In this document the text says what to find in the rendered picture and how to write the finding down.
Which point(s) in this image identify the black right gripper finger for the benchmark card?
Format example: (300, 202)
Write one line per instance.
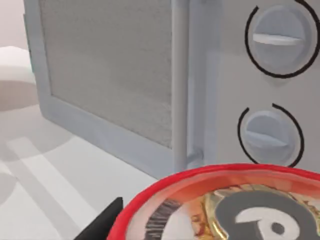
(105, 220)

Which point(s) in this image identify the pale microwave door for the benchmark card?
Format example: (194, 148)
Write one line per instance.
(105, 75)

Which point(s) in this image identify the large pale microwave knob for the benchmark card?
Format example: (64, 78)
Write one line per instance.
(278, 37)

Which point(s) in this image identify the pale microwave oven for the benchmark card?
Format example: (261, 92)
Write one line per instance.
(225, 80)

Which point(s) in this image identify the red rimmed round cup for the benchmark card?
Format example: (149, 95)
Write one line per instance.
(225, 205)

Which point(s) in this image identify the small pale microwave knob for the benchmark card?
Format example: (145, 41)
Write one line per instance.
(268, 137)

